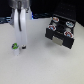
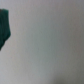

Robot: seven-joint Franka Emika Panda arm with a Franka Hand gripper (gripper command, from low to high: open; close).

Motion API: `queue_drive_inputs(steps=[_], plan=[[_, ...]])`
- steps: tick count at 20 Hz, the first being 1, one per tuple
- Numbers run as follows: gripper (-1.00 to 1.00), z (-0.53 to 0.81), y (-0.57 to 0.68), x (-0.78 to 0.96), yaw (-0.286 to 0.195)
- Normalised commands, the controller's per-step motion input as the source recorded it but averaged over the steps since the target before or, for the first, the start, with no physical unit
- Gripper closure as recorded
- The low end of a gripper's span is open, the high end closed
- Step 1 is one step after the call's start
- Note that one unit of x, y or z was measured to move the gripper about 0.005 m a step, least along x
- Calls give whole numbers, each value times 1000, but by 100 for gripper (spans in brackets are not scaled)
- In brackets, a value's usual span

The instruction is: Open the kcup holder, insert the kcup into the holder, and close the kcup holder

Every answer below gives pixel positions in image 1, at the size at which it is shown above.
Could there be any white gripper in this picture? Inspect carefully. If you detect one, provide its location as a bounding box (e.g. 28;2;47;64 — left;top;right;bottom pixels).
9;0;31;46

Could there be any red lid kcup front right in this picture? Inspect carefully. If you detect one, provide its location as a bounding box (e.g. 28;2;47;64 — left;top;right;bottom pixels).
64;31;73;38

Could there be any red lid kcup back left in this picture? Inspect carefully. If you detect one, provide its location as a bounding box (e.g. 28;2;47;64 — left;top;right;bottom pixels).
52;17;59;22

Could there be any red lid kcup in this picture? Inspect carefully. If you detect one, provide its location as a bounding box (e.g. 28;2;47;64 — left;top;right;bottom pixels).
64;31;73;38
52;17;59;22
48;25;56;31

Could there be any red lid kcup front left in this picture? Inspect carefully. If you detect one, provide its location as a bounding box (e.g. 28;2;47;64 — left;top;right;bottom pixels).
48;25;56;31

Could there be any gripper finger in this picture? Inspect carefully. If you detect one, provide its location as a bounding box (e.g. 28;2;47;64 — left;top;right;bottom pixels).
20;9;27;49

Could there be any blue lid kcup back right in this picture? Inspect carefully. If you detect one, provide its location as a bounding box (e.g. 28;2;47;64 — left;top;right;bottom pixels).
66;21;74;28

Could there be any black kcup holder drawer box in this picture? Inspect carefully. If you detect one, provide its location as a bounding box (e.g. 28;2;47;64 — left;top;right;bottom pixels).
45;2;76;49

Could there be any green lid kcup pod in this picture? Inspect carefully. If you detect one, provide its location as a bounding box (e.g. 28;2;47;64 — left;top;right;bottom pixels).
11;43;20;56

